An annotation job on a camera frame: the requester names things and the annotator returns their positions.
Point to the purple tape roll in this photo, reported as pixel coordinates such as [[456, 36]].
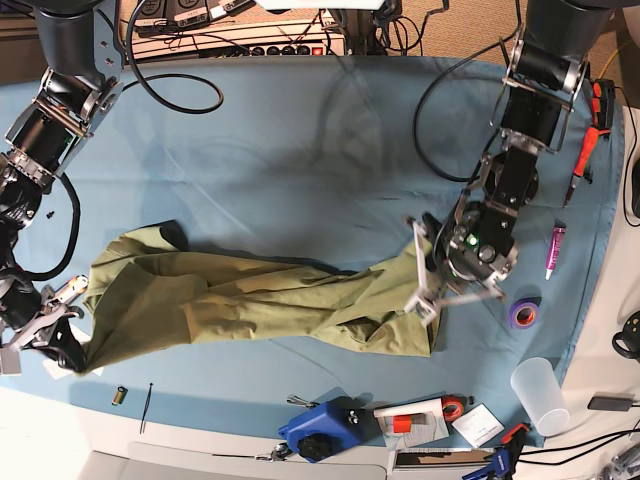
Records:
[[523, 313]]

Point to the red handled screwdriver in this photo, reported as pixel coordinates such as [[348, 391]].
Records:
[[588, 144]]

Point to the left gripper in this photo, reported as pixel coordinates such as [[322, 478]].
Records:
[[456, 264]]

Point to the blue plastic box with knob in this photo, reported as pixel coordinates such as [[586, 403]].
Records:
[[322, 430]]

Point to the translucent plastic cup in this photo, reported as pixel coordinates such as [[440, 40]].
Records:
[[537, 388]]

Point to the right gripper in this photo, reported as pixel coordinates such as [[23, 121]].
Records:
[[38, 323]]

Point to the olive green t-shirt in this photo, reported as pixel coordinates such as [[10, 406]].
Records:
[[146, 293]]

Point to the orange grey utility knife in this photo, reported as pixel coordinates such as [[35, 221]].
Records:
[[71, 290]]

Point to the white paper card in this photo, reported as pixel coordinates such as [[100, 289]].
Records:
[[478, 426]]

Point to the white paper sheets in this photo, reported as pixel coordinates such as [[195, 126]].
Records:
[[58, 367]]

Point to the small black adapter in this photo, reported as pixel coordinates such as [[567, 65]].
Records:
[[611, 403]]

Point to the blue orange clamp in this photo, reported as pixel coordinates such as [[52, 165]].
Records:
[[502, 463]]

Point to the metal key ring clip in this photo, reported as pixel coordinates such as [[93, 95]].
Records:
[[280, 452]]

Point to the small green battery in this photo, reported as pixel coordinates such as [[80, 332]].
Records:
[[119, 395]]

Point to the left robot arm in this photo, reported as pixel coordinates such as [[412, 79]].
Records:
[[545, 72]]

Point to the purple glue tube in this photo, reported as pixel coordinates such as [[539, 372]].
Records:
[[558, 233]]

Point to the red tape roll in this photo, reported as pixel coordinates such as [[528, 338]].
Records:
[[452, 407]]

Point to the white power strip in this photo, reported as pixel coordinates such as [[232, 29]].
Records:
[[292, 33]]

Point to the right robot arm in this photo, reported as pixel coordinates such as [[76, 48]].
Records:
[[85, 58]]

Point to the clear case with red part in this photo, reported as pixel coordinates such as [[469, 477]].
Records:
[[411, 425]]

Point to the blue table cloth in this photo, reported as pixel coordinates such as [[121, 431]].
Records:
[[314, 161]]

